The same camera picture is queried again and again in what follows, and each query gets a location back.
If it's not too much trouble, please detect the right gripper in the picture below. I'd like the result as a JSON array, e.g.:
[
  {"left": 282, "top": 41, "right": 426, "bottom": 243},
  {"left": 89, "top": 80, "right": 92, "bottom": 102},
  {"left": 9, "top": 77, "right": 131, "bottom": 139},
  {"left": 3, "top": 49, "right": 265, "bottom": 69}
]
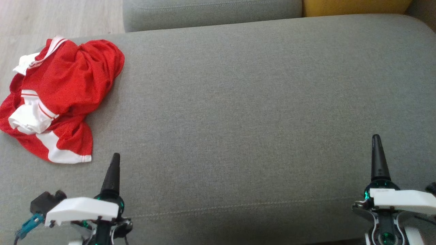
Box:
[{"left": 353, "top": 134, "right": 400, "bottom": 225}]

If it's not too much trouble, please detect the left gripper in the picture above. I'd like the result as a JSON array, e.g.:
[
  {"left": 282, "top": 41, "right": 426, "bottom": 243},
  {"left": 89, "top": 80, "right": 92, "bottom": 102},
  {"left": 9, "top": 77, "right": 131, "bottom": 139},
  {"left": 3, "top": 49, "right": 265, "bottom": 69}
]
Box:
[{"left": 82, "top": 153, "right": 133, "bottom": 245}]

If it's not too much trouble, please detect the red shirt with white sleeves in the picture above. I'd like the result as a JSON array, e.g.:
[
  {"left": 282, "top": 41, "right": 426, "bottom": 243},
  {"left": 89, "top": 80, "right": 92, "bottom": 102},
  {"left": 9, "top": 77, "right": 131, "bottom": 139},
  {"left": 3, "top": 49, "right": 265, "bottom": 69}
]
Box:
[{"left": 0, "top": 36, "right": 93, "bottom": 164}]

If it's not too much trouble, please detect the large grey sofa chaise cushion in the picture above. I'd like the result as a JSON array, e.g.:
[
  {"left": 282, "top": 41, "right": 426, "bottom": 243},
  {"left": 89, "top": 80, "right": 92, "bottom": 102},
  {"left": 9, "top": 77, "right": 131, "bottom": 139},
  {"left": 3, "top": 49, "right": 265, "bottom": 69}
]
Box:
[{"left": 0, "top": 14, "right": 436, "bottom": 245}]

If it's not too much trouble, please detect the yellow sofa backrest cushion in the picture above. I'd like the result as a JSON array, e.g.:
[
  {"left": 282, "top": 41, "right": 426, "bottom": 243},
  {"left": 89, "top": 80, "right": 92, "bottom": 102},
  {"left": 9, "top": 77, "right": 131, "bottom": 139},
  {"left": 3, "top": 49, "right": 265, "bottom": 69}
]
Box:
[{"left": 302, "top": 0, "right": 413, "bottom": 17}]

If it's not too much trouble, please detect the grey sofa seat cushion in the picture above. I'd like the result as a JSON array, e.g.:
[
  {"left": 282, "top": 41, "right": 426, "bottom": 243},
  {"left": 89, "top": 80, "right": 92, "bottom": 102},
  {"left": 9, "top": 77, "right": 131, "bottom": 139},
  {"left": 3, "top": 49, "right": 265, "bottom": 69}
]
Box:
[{"left": 122, "top": 0, "right": 303, "bottom": 33}]

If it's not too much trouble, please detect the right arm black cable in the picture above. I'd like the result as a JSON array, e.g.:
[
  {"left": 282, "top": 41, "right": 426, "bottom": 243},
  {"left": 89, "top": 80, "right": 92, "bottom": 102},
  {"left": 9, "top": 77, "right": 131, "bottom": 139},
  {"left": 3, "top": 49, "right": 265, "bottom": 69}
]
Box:
[{"left": 409, "top": 214, "right": 436, "bottom": 226}]

